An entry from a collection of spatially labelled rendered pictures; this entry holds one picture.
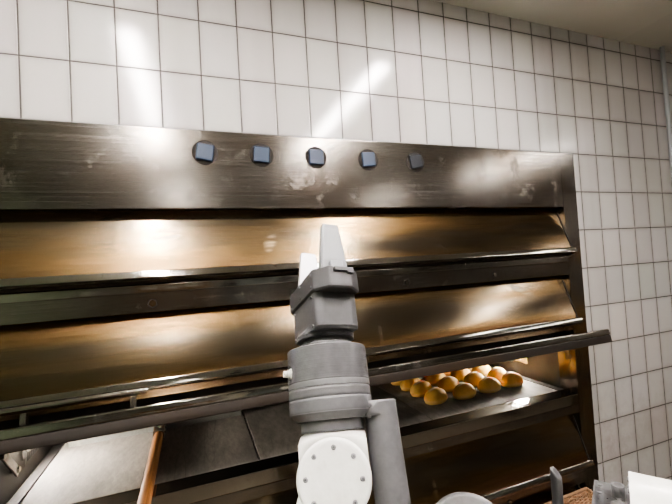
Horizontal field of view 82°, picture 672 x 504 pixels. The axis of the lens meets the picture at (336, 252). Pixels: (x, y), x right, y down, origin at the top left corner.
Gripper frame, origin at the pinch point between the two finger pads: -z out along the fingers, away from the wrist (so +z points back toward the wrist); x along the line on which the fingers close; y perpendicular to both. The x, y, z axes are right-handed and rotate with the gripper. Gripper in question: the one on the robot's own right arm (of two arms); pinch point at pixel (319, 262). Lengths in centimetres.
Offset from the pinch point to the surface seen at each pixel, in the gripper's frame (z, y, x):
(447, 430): 22, -68, -73
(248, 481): 29, -5, -78
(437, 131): -69, -60, -35
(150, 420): 13, 19, -56
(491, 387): 9, -101, -83
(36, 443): 16, 39, -58
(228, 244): -29, 5, -54
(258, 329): -8, -5, -63
